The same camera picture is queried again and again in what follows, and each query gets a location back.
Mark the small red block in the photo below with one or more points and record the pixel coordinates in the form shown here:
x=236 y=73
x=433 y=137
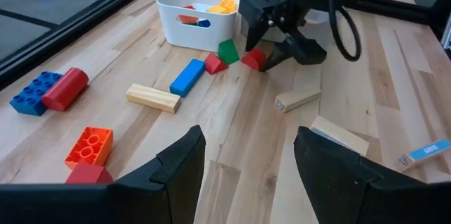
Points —
x=254 y=59
x=186 y=19

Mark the blue flat block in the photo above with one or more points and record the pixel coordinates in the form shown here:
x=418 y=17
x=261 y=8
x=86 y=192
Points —
x=187 y=77

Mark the red studded brick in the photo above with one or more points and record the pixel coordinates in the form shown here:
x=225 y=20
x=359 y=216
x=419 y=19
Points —
x=88 y=176

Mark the green block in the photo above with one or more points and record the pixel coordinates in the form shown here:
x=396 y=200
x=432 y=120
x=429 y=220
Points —
x=228 y=52

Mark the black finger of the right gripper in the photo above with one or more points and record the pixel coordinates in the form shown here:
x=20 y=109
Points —
x=303 y=53
x=255 y=35

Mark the wooden block with blue face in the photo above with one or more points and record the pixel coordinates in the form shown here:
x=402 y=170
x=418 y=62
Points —
x=424 y=151

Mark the yellow block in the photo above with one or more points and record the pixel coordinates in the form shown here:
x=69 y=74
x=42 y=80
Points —
x=229 y=4
x=215 y=9

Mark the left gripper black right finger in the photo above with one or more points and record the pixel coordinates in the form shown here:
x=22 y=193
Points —
x=352 y=196

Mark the red rounded block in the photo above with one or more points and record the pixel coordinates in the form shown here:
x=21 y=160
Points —
x=65 y=88

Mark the orange square studded brick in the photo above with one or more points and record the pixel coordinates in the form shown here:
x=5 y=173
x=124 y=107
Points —
x=89 y=146

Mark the red triangular block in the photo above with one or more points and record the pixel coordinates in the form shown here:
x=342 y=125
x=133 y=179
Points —
x=215 y=65

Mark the small blue block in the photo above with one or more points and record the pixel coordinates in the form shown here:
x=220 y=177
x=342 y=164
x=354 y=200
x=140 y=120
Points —
x=204 y=23

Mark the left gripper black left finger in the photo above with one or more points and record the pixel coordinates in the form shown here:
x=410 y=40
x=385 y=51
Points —
x=158 y=199

